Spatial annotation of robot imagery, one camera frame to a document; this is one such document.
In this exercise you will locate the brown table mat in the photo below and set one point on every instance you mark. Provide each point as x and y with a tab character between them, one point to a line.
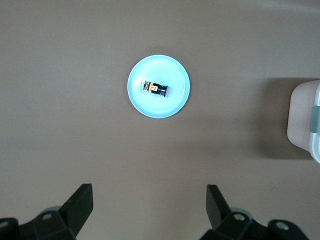
75	100

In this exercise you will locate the orange and black switch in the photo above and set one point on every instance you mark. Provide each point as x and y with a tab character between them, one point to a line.
155	88

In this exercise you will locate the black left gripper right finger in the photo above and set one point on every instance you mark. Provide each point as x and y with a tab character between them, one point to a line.
220	215

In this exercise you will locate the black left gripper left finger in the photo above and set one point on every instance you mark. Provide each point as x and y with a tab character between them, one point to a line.
75	215

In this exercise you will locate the light blue round plate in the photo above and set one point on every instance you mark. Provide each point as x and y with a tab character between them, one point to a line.
160	107

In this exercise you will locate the white lidded storage box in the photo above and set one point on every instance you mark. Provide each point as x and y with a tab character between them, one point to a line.
300	120

